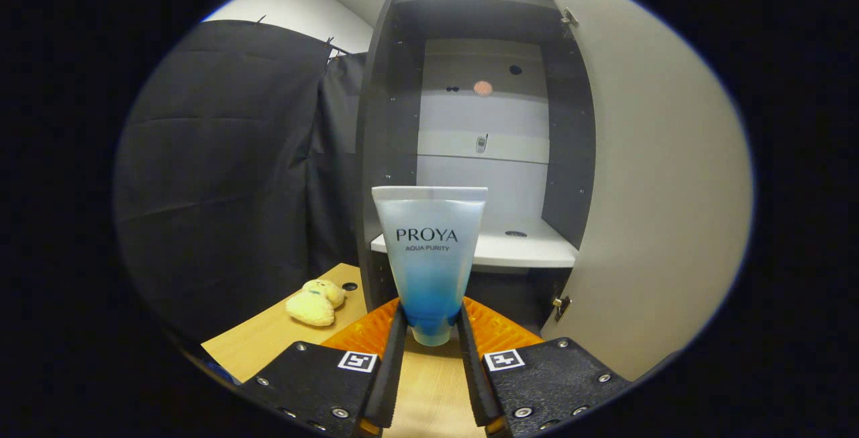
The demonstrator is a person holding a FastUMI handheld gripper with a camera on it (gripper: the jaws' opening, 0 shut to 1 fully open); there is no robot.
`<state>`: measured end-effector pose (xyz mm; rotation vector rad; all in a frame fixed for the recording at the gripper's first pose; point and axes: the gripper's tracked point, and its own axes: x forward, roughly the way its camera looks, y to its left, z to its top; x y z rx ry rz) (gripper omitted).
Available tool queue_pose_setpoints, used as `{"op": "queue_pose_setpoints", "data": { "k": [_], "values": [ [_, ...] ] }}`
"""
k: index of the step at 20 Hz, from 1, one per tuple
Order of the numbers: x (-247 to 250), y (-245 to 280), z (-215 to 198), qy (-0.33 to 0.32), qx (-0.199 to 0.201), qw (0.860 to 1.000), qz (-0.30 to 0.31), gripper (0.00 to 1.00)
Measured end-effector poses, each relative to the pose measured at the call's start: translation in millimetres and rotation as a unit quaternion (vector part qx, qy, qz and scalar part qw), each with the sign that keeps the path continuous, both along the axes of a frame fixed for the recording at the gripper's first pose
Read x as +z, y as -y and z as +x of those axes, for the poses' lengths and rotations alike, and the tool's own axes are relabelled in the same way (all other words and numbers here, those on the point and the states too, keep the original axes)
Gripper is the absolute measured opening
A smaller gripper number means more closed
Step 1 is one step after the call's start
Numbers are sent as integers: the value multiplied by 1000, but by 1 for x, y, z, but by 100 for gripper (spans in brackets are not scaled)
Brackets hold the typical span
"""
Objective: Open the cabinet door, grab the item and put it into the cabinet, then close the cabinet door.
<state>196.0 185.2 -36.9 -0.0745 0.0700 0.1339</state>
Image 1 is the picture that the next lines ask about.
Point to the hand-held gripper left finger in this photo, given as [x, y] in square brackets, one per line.
[396, 371]

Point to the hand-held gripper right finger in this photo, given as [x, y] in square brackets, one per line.
[473, 384]

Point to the blue cosmetic tube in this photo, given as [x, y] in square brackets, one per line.
[429, 270]

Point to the beige cabinet door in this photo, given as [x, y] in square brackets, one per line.
[658, 190]

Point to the yellow plush toy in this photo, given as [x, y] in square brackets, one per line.
[312, 307]

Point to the metal door hinge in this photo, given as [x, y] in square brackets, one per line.
[569, 19]
[561, 305]

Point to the blue object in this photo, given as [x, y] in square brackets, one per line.
[227, 372]

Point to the black backdrop cloth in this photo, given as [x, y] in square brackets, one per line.
[221, 176]

